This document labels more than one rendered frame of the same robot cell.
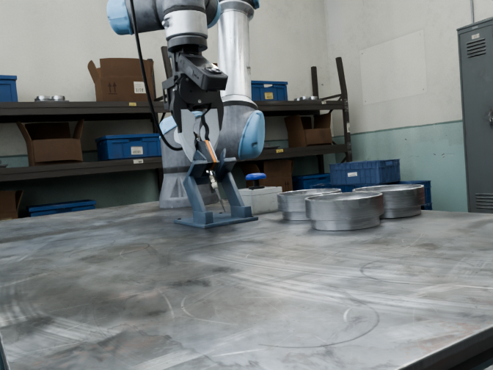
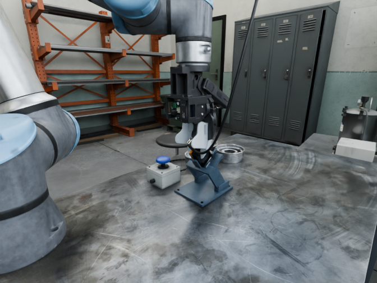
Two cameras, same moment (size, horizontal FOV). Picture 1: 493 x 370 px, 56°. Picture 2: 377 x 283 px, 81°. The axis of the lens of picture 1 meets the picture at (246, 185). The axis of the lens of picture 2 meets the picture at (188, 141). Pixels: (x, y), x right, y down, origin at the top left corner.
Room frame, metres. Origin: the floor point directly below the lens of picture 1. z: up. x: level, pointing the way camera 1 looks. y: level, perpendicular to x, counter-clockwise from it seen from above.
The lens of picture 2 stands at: (0.97, 0.56, 1.10)
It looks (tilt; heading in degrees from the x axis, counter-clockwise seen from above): 17 degrees down; 255
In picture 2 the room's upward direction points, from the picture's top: straight up
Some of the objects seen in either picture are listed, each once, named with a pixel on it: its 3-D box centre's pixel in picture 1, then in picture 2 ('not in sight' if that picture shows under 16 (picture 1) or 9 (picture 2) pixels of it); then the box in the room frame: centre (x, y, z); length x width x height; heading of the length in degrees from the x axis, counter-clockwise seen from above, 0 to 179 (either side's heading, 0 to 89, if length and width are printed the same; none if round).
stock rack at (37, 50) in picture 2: not in sight; (117, 75); (1.16, -3.70, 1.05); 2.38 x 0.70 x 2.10; 32
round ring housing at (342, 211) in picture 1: (343, 210); (229, 153); (0.63, -0.13, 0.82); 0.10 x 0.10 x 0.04
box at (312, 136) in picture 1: (308, 131); not in sight; (5.41, -0.78, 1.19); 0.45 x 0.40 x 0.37; 117
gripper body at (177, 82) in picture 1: (188, 76); (191, 94); (0.84, 0.09, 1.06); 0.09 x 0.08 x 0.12; 31
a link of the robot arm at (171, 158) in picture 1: (185, 139); (1, 158); (1.19, 0.15, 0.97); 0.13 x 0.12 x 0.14; 79
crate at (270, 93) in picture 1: (259, 94); not in sight; (5.09, -0.22, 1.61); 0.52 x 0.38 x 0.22; 125
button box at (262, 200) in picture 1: (256, 198); (161, 173); (0.90, -0.02, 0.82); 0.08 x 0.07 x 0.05; 32
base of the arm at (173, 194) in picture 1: (187, 185); (15, 218); (1.19, 0.15, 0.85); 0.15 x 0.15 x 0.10
